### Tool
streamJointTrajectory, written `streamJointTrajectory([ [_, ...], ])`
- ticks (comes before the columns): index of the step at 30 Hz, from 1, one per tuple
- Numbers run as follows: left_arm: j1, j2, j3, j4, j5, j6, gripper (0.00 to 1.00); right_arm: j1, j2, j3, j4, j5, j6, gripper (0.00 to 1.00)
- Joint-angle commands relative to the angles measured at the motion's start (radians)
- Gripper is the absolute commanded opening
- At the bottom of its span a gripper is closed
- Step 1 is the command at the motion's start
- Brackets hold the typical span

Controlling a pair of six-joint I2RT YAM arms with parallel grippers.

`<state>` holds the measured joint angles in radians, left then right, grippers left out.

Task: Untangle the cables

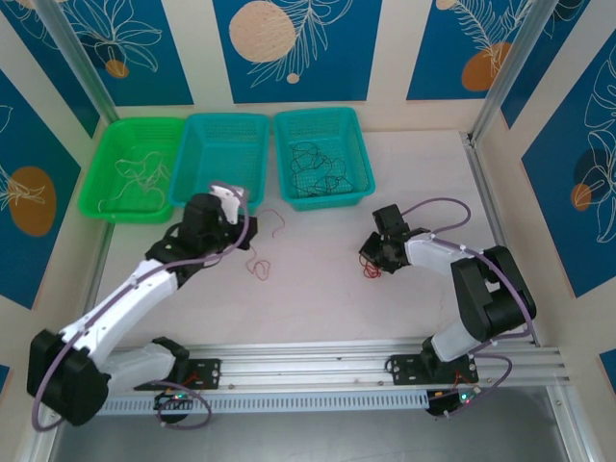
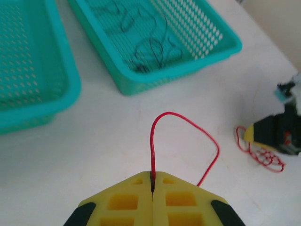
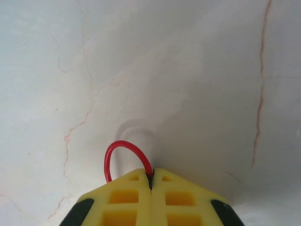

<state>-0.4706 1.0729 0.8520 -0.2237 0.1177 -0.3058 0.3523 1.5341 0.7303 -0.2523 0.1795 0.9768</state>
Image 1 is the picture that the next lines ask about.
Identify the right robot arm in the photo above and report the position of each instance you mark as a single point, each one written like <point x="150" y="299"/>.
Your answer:
<point x="481" y="289"/>

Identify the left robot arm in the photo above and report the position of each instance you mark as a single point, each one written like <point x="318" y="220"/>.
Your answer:
<point x="125" y="298"/>

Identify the teal plastic basket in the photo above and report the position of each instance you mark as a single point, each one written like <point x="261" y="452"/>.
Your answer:
<point x="226" y="149"/>
<point x="289" y="130"/>

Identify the green plastic basket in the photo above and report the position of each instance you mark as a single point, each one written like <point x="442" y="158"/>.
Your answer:
<point x="144" y="139"/>

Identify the small circuit board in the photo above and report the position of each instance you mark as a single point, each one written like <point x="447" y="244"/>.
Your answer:
<point x="175" y="398"/>
<point x="457" y="399"/>

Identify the aluminium side rail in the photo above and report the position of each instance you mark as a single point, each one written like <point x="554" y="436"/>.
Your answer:
<point x="491" y="216"/>

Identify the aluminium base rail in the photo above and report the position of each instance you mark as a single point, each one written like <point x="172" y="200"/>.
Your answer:
<point x="313" y="366"/>

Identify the aluminium frame post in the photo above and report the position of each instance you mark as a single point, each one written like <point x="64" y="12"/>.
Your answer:
<point x="77" y="53"/>
<point x="510" y="62"/>

